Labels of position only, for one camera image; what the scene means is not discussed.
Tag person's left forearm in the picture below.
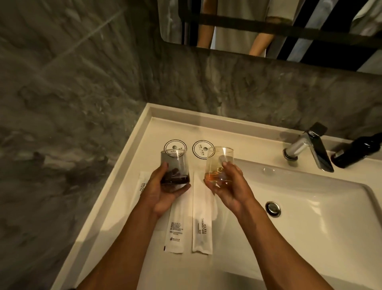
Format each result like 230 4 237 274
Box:
71 199 179 290

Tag white toothbrush packet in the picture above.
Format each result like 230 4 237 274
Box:
164 196 185 255
130 171 156 210
192 171 217 255

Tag person's left hand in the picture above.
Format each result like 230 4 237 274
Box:
140 163 192 220

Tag wall mirror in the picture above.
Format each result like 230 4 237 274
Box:
157 0 382 75

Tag person's right forearm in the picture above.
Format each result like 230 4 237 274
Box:
231 196 334 290

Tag chrome overflow ring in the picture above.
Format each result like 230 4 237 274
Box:
265 201 282 217

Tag white ceramic sink basin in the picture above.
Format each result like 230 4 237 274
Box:
51 103 382 290

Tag amber drinking glass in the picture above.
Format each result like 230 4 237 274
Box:
204 146 236 190

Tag round white paper coaster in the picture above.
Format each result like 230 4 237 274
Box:
192 140 216 165
164 139 187 161

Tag chrome sink faucet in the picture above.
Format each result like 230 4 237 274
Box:
282 122 335 173

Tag black bottle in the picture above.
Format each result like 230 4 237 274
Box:
331 132 382 169

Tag smoky grey drinking glass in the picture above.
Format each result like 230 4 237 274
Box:
160 148 191 192

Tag person's right hand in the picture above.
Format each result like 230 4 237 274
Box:
205 161 256 218

